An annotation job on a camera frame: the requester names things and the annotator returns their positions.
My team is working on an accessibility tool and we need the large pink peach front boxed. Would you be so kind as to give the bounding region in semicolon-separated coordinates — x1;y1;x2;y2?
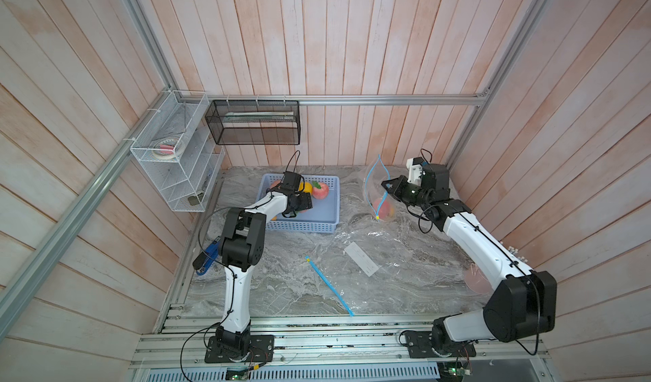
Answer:
372;197;396;222

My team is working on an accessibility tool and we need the clear zip-top bag with label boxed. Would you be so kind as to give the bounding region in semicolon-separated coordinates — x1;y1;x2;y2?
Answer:
303;223;474;318

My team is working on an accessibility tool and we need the blue object beside table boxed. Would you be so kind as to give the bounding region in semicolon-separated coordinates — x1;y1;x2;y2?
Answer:
193;237;220;276

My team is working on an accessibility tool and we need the white wire mesh shelf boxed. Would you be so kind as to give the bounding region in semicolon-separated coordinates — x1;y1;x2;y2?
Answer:
131;90;224;212

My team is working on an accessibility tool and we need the light blue plastic basket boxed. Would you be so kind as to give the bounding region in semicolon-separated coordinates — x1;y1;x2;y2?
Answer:
266;175;341;234

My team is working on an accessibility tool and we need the pink peach back right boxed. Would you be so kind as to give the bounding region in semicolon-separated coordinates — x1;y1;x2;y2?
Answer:
311;181;330;200

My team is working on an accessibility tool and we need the clear zip-top bag blue zipper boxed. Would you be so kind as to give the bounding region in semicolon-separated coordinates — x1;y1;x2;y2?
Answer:
362;155;396;221

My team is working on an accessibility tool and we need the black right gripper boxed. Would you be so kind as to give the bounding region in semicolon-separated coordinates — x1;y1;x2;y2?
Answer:
381;177;432;212

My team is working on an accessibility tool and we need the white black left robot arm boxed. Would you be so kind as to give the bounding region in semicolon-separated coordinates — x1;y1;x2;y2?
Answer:
218;171;312;340

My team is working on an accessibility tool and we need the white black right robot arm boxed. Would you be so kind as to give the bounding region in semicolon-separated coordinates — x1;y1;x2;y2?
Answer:
381;157;558;356

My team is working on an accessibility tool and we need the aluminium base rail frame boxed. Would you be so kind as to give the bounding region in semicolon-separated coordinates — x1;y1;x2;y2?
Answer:
125;310;561;381

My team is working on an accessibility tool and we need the black mesh wall basket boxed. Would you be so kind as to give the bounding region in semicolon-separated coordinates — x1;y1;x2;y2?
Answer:
204;99;301;146

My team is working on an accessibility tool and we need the yellow red peach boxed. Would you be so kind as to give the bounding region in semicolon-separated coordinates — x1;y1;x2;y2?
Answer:
299;181;313;194

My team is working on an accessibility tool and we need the pink pencil holder tin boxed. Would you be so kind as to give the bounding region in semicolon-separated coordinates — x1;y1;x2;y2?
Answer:
464;263;493;295

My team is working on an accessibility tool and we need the tape roll on shelf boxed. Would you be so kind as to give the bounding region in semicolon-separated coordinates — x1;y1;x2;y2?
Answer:
151;137;186;161

